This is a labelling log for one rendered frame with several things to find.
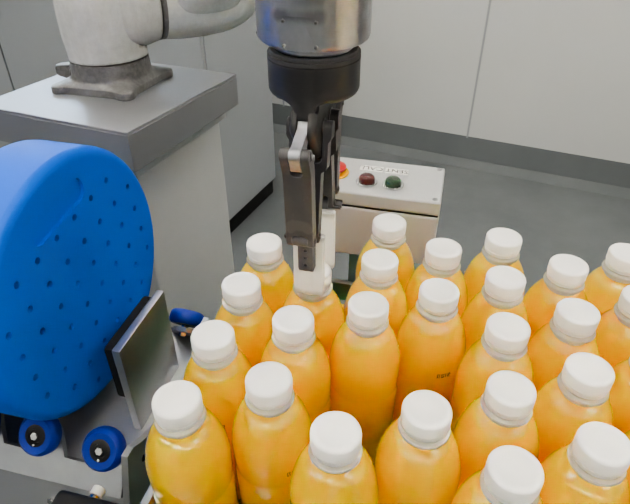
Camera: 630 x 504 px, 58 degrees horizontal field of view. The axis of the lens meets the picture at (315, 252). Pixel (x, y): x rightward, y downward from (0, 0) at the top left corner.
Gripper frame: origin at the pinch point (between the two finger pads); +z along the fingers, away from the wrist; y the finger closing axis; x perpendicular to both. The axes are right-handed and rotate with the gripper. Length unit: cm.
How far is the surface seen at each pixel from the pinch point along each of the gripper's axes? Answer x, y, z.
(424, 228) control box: 10.0, -18.8, 7.6
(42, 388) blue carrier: -22.9, 15.7, 9.1
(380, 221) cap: 5.1, -10.9, 2.4
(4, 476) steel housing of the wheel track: -31.3, 17.6, 23.9
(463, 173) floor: 22, -245, 113
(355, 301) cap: 4.9, 3.7, 2.4
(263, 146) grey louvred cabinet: -74, -191, 83
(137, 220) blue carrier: -23.0, -5.2, 3.0
